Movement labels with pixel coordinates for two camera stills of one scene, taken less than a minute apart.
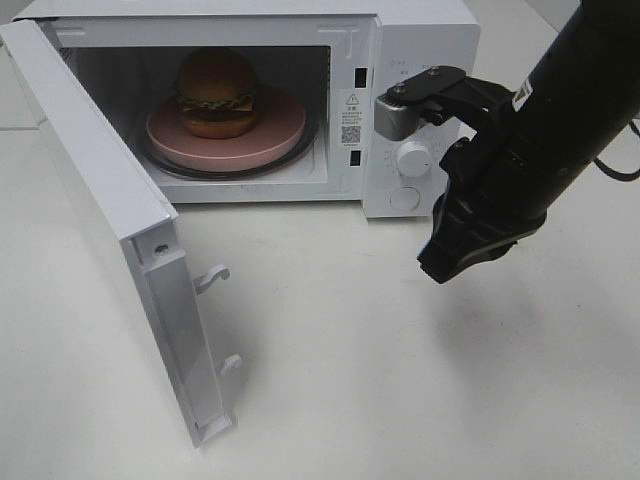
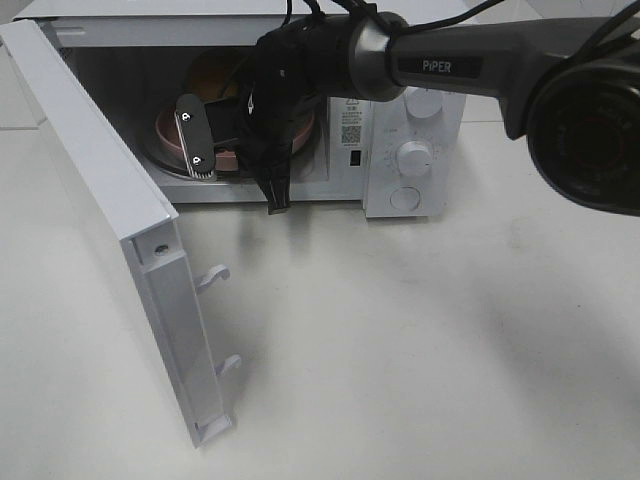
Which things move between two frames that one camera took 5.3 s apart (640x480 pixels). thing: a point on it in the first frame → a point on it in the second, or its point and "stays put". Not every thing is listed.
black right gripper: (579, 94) → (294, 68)
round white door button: (404, 198) stays put
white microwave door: (144, 220) stays put
